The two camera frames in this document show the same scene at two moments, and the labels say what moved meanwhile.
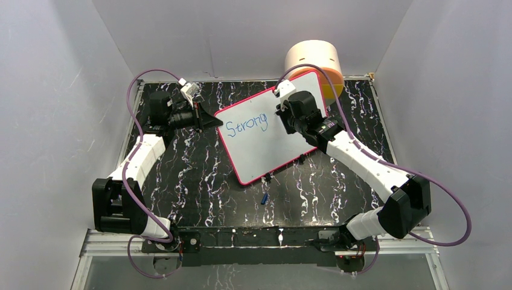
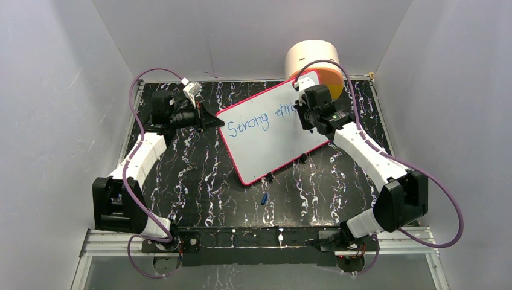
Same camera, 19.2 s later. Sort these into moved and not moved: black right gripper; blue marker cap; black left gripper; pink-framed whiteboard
Moved: black right gripper
Not moved: pink-framed whiteboard; blue marker cap; black left gripper
